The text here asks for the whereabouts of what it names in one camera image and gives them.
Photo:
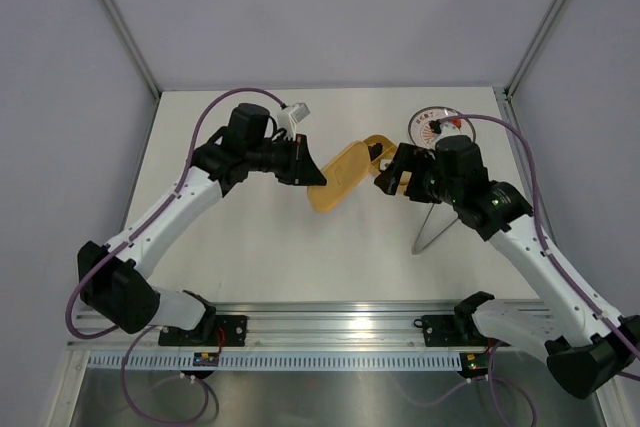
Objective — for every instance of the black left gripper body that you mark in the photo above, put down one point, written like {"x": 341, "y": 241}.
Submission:
{"x": 279, "y": 159}

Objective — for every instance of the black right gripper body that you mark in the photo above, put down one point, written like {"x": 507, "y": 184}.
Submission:
{"x": 424, "y": 185}

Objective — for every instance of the sushi roll with seaweed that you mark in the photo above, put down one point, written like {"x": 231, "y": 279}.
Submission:
{"x": 385, "y": 164}

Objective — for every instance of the yellow lunch box base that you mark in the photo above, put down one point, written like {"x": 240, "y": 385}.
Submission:
{"x": 389, "y": 150}

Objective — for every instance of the stainless steel food tongs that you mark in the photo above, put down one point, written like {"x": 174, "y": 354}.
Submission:
{"x": 439, "y": 218}

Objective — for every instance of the yellow lunch box lid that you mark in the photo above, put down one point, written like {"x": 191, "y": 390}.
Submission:
{"x": 343, "y": 173}

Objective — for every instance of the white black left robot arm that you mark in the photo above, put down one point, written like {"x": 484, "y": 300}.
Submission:
{"x": 113, "y": 278}

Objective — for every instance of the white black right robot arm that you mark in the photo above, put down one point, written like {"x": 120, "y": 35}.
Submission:
{"x": 588, "y": 341}

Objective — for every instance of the white patterned round plate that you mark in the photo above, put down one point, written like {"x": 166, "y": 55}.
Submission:
{"x": 419, "y": 132}

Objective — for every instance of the reflective metal front panel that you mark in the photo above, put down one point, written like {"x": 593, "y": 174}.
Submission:
{"x": 522, "y": 395}

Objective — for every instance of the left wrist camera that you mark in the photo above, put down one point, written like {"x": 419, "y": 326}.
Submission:
{"x": 292, "y": 115}

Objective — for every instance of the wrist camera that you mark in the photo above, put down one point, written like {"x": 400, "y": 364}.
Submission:
{"x": 292, "y": 115}
{"x": 441, "y": 129}

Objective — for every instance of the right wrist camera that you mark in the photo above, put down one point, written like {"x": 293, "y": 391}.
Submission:
{"x": 441, "y": 129}

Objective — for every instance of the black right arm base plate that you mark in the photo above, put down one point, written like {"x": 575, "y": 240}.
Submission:
{"x": 442, "y": 330}

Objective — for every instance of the aluminium rail frame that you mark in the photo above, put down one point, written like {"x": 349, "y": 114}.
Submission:
{"x": 303, "y": 326}

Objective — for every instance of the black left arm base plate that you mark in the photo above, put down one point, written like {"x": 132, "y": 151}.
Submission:
{"x": 230, "y": 330}

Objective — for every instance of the left aluminium corner post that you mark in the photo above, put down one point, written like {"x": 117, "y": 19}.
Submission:
{"x": 131, "y": 47}

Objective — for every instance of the aluminium corner post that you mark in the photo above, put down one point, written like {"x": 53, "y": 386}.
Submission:
{"x": 547, "y": 23}
{"x": 131, "y": 47}

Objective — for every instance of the slotted white cable duct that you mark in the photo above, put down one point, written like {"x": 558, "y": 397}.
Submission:
{"x": 279, "y": 361}

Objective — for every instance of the right aluminium corner post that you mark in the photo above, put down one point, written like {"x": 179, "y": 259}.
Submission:
{"x": 547, "y": 23}

